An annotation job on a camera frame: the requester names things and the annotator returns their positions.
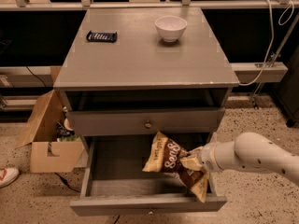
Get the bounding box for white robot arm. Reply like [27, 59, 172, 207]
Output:
[180, 133, 299, 185]

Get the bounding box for closed grey upper drawer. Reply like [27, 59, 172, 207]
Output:
[67, 108, 225, 136]

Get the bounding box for open grey lower drawer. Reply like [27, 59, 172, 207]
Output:
[70, 135, 227, 217]

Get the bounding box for white ceramic bowl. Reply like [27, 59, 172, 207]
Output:
[155, 16, 188, 42]

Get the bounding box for black floor cable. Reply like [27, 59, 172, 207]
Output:
[54, 172, 82, 194]

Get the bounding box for items inside cardboard box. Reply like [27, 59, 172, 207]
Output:
[56, 107, 80, 142]

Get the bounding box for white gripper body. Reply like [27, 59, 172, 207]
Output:
[200, 143, 221, 172]

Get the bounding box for brown yellow chip bag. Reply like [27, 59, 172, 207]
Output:
[142, 132, 209, 203]

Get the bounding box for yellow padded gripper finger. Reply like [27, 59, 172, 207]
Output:
[189, 147, 203, 155]
[180, 155, 203, 171]

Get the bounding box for white red sneaker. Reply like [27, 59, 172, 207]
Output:
[0, 167, 20, 188]

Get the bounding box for open cardboard box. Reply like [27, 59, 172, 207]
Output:
[15, 90, 88, 173]

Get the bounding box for grey wooden drawer cabinet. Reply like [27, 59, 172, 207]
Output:
[52, 7, 241, 147]

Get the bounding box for white cable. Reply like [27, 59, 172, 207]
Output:
[238, 0, 295, 87]

